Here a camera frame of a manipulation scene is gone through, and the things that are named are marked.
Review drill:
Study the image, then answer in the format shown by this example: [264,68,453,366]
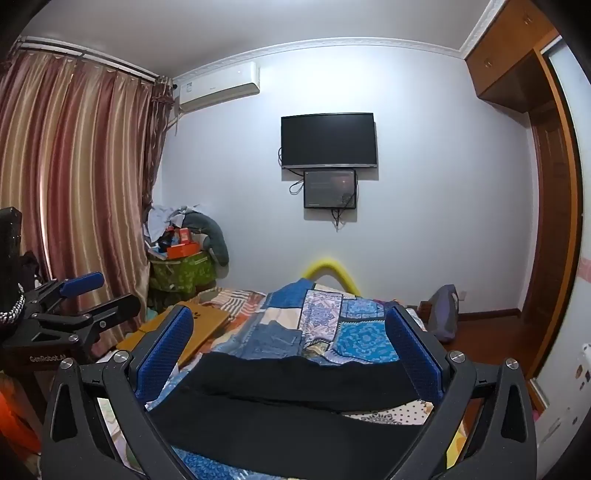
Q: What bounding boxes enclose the black pants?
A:
[149,352,422,479]

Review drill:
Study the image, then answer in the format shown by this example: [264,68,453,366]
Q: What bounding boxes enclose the bamboo lap desk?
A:
[116,302,229,369]

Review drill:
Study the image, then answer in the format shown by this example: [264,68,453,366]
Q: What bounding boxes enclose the green fabric storage box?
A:
[149,252,216,296]

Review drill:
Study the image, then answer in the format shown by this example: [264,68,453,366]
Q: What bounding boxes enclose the grey bag on floor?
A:
[427,284,459,343]

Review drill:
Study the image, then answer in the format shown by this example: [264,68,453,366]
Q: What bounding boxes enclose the orange striped bedsheet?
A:
[197,287,266,345]

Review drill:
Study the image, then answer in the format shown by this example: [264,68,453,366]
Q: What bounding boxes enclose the folded blue jeans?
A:
[232,321,304,360]

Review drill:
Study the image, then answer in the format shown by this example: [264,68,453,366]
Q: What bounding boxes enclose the orange box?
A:
[166,242,201,260]

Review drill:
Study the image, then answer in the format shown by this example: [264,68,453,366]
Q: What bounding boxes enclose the grey plush pillow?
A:
[182,211,229,267]

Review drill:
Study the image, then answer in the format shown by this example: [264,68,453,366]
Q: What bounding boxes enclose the brown wooden door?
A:
[523,102,582,379]

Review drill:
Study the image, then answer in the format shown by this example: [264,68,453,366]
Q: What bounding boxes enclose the blue patchwork quilt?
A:
[146,279,433,479]

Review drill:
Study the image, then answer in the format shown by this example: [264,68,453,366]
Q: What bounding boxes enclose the yellow foam tube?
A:
[301,257,362,296]

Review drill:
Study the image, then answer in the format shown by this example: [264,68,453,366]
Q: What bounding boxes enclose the striped pink curtain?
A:
[1,49,173,314]

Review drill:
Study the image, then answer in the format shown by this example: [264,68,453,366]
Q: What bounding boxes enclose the wooden overhead cabinet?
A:
[466,0,558,113]

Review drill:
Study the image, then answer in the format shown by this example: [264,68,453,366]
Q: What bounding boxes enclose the small wall monitor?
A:
[304,169,358,210]

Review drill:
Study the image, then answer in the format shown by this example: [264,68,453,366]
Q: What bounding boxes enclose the white wall air conditioner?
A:
[176,61,260,113]

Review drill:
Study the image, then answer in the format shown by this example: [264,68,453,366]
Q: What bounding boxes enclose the black wall television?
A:
[280,113,378,169]

